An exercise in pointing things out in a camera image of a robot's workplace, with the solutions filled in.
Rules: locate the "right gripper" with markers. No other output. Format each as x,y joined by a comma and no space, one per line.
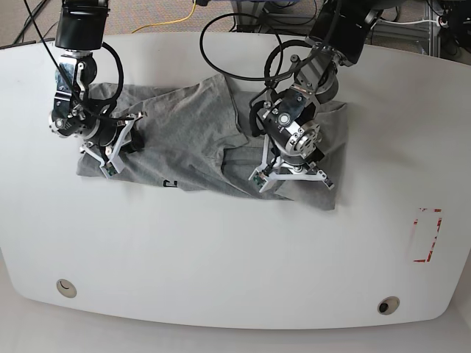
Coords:
111,141

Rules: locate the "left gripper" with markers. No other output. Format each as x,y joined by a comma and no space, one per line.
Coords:
283,171

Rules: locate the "grey t-shirt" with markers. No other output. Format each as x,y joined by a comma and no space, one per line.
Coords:
198,138

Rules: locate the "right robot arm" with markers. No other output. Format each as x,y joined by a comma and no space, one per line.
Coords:
80,32

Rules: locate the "red tape rectangle marking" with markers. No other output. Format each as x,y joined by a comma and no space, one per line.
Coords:
424,235

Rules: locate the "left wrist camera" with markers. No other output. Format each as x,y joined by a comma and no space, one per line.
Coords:
262,181

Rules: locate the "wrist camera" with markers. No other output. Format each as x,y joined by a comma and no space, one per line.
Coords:
111,168
262,181

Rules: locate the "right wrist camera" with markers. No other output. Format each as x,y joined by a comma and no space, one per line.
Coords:
111,168

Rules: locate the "aluminium frame stand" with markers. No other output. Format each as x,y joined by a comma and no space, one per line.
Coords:
297,18

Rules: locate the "left table cable grommet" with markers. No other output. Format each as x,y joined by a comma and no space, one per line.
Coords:
66,288

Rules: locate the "table cable grommet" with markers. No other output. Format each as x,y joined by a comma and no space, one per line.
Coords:
388,305
66,288

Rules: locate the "right table cable grommet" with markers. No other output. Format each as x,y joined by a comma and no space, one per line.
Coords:
388,305

